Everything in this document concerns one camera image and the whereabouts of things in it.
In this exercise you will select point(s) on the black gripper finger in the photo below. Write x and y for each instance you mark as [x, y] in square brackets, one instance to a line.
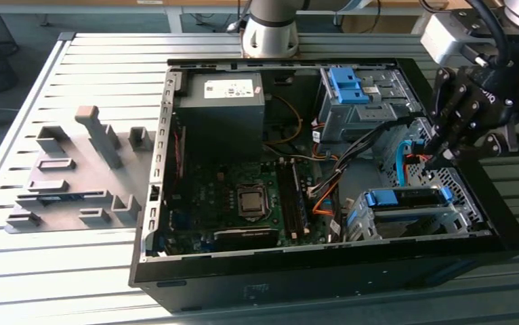
[451, 111]
[506, 142]

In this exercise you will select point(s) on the hard disk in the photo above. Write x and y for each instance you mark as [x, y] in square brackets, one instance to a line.
[379, 198]

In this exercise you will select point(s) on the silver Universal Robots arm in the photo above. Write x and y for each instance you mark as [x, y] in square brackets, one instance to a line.
[268, 37]

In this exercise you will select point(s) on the silver disk bay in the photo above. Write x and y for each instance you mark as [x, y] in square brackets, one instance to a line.
[418, 212]

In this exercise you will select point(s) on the silver optical drive cage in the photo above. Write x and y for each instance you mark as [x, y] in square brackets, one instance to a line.
[363, 115]

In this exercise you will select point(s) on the blue plastic drive latch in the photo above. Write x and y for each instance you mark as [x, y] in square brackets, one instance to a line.
[347, 89]

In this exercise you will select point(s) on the black RAM stick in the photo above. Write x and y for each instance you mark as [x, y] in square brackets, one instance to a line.
[287, 199]
[300, 206]

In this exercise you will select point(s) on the grey power supply unit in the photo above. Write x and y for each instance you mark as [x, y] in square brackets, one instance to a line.
[223, 111]

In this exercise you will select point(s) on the CPU socket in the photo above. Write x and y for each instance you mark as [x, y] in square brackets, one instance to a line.
[249, 199]

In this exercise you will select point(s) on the black graphics card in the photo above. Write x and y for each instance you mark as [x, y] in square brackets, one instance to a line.
[245, 238]

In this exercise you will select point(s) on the green motherboard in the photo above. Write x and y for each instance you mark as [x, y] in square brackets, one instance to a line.
[205, 203]

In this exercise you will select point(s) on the black PC case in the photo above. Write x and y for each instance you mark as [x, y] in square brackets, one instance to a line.
[287, 281]

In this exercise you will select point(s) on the grey parts rack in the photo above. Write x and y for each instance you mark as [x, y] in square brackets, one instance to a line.
[83, 183]

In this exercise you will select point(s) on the blue labelled RAM stick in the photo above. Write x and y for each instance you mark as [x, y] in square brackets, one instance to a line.
[56, 198]

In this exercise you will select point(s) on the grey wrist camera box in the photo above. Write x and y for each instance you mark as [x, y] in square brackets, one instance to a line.
[444, 37]

